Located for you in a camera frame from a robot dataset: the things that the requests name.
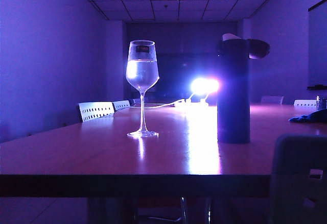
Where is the dark crumpled cloth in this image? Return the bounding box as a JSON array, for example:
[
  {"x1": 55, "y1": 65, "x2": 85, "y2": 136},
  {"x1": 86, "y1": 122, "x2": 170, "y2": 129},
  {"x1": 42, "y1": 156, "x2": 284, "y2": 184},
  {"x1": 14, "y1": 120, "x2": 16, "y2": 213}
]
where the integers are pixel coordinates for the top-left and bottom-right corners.
[{"x1": 288, "y1": 108, "x2": 327, "y2": 123}]

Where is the white slotted chair backrest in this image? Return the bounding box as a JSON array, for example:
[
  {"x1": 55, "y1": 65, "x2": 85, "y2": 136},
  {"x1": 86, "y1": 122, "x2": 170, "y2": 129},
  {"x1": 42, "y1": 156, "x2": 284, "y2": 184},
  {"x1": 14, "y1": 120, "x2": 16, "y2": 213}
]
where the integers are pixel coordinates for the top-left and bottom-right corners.
[{"x1": 293, "y1": 99, "x2": 317, "y2": 108}]

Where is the big grey plastic chair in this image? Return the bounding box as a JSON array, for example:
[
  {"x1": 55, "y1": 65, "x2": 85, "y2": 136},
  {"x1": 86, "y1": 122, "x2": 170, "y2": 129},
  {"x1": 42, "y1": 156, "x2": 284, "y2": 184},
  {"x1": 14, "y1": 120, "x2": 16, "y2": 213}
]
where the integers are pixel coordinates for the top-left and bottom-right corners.
[{"x1": 268, "y1": 133, "x2": 327, "y2": 224}]

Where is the large white perforated chair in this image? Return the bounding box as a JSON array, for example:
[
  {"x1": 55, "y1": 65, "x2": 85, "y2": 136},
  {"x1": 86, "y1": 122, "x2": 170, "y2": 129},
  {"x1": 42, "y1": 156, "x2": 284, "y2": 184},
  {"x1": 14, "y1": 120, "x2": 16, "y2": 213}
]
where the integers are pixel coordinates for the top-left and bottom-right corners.
[{"x1": 78, "y1": 101, "x2": 115, "y2": 122}]

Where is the chair with chrome legs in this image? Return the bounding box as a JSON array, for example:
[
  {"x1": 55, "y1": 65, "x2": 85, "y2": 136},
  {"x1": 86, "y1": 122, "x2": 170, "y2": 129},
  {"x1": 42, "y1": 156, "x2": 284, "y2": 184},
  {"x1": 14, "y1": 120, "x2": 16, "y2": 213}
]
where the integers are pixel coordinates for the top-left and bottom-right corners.
[{"x1": 132, "y1": 196, "x2": 213, "y2": 224}]

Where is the bright plug-in lamp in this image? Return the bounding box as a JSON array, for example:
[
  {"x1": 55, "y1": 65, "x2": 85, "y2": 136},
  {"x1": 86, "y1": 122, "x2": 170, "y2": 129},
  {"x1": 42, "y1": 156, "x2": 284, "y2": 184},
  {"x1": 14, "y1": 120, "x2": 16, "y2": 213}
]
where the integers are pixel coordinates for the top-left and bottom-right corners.
[
  {"x1": 203, "y1": 78, "x2": 220, "y2": 102},
  {"x1": 188, "y1": 77, "x2": 206, "y2": 102}
]

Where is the clear stemmed wine glass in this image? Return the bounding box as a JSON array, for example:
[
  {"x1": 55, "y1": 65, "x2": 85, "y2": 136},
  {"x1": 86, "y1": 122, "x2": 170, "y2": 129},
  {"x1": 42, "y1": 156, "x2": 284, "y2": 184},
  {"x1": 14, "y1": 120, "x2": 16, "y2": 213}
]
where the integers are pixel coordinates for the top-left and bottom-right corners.
[{"x1": 125, "y1": 39, "x2": 160, "y2": 138}]

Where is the black thermos cup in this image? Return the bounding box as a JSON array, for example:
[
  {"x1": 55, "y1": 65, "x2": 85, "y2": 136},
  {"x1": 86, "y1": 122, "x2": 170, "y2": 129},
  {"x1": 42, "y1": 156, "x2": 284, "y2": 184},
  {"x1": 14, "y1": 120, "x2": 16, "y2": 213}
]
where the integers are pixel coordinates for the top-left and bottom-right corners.
[{"x1": 216, "y1": 33, "x2": 271, "y2": 144}]

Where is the dark table leg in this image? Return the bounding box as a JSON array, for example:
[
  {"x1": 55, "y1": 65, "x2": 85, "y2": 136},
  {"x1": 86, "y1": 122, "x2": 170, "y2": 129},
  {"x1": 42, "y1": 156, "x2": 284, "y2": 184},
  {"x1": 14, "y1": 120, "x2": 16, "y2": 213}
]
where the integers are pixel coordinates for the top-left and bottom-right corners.
[{"x1": 87, "y1": 196, "x2": 133, "y2": 224}]

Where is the white power cable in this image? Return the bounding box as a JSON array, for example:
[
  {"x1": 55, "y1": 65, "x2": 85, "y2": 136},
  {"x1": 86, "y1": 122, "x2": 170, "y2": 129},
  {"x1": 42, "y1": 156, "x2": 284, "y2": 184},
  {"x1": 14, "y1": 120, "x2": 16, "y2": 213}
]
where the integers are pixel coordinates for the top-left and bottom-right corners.
[{"x1": 127, "y1": 98, "x2": 185, "y2": 109}]

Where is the small white perforated chair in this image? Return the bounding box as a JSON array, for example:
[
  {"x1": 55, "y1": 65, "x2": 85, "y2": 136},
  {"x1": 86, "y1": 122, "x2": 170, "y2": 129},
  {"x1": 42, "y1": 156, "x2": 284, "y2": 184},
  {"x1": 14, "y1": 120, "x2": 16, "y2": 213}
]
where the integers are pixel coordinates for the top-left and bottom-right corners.
[{"x1": 111, "y1": 99, "x2": 131, "y2": 112}]

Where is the grey chair backrest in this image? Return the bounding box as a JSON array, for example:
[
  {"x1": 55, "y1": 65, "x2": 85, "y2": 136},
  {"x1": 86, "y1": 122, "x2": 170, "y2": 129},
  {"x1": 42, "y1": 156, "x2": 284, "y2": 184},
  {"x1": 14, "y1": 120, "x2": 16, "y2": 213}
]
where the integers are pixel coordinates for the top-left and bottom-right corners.
[{"x1": 260, "y1": 95, "x2": 284, "y2": 105}]

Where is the white power strip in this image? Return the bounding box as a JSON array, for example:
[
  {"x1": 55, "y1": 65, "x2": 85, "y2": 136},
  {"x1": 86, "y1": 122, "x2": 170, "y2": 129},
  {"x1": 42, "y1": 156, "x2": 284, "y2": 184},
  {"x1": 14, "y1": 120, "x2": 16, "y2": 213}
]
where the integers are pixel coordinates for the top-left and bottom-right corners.
[{"x1": 173, "y1": 98, "x2": 209, "y2": 108}]

